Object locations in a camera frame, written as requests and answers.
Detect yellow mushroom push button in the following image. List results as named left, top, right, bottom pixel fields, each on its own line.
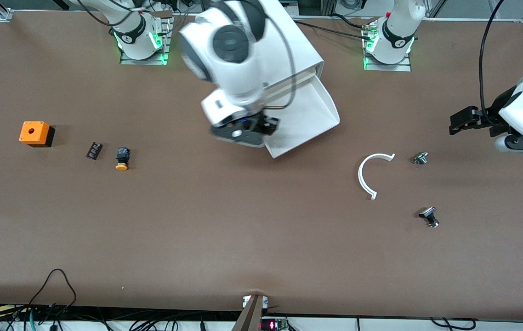
left=115, top=147, right=131, bottom=171

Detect small metal bolt lower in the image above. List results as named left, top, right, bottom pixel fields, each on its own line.
left=418, top=207, right=440, bottom=228

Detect white curved plastic arc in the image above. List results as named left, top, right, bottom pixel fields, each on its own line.
left=358, top=153, right=396, bottom=200

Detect device with red display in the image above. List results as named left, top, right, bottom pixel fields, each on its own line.
left=260, top=316, right=288, bottom=331

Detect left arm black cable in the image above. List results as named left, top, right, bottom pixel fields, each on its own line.
left=479, top=0, right=506, bottom=120

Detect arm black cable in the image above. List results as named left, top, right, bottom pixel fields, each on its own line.
left=261, top=9, right=297, bottom=111
left=479, top=0, right=506, bottom=120

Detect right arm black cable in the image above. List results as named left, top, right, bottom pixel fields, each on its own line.
left=261, top=9, right=297, bottom=111

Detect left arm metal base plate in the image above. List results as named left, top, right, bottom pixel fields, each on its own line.
left=363, top=25, right=412, bottom=72

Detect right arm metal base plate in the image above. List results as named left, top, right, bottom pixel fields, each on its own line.
left=120, top=11, right=171, bottom=65

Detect black cables behind cabinet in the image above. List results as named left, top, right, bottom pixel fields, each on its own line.
left=294, top=13, right=369, bottom=40

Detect brown camera mount bracket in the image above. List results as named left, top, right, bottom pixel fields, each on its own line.
left=232, top=294, right=269, bottom=331

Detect orange button enclosure box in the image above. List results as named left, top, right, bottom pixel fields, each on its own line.
left=19, top=121, right=55, bottom=148

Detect short black cable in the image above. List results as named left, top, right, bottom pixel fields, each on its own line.
left=431, top=317, right=476, bottom=330

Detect black looped cable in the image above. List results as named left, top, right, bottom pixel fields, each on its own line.
left=27, top=269, right=77, bottom=318

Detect tangled black cable bundle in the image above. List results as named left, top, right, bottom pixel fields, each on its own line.
left=0, top=302, right=239, bottom=331

